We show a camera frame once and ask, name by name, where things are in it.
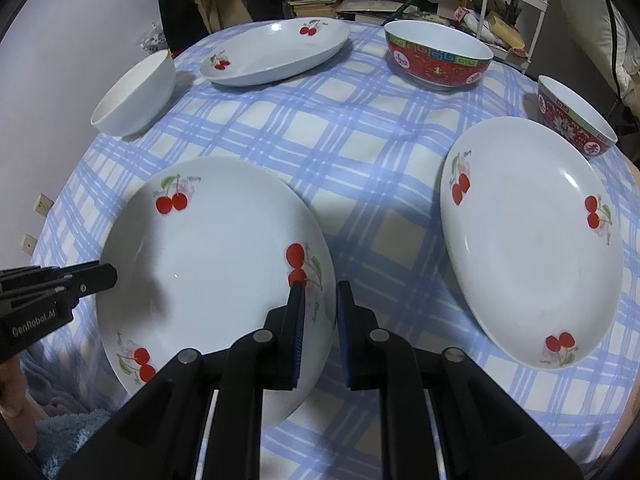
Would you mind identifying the small red patterned bowl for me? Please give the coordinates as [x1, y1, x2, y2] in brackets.
[537, 75, 619, 159]

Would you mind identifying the dark hanging cloth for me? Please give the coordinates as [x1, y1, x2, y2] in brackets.
[155, 0, 211, 56]

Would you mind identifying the white patterned plastic bag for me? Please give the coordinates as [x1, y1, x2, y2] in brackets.
[140, 20, 171, 56]

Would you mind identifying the cardboard box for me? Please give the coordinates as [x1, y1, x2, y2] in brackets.
[487, 10, 527, 50]

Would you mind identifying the white rolling cart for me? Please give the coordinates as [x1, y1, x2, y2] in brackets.
[475, 0, 551, 76]

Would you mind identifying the stack of books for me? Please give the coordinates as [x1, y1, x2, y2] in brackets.
[285, 0, 343, 18]

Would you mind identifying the white puffer jacket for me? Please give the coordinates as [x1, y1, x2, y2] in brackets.
[550, 0, 640, 106]

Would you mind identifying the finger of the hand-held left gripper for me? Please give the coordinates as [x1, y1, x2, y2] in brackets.
[0, 261, 119, 317]

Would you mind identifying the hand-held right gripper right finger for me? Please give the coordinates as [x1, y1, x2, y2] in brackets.
[336, 280, 586, 480]

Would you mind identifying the blue fleece cloth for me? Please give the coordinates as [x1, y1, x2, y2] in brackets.
[37, 407, 113, 480]

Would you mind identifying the plain white bowl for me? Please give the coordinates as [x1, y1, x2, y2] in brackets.
[90, 49, 177, 137]

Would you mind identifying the blue checkered tablecloth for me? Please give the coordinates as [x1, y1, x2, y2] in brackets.
[30, 20, 640, 466]

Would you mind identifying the person's left hand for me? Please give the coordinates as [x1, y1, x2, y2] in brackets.
[0, 357, 47, 453]

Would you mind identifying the white cherry print plate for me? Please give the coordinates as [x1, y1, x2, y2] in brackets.
[440, 116, 624, 370]
[199, 17, 351, 86]
[95, 156, 337, 431]

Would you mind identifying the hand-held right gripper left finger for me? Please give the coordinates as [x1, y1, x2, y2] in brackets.
[57, 280, 307, 480]

